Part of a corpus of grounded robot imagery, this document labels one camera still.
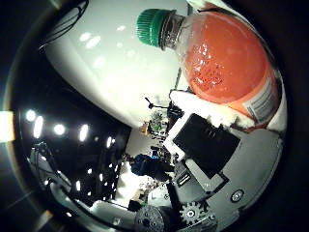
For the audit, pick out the orange drink bottle green cap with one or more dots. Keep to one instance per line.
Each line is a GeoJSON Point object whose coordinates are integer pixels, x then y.
{"type": "Point", "coordinates": [222, 58]}

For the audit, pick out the person in dark blue top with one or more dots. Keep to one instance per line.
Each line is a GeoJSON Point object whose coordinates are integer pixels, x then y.
{"type": "Point", "coordinates": [145, 166]}

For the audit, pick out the green potted plant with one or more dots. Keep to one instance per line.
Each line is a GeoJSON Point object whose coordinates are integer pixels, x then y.
{"type": "Point", "coordinates": [157, 121]}

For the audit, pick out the black tripod stand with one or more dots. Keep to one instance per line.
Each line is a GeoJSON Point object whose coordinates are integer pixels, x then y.
{"type": "Point", "coordinates": [153, 104]}

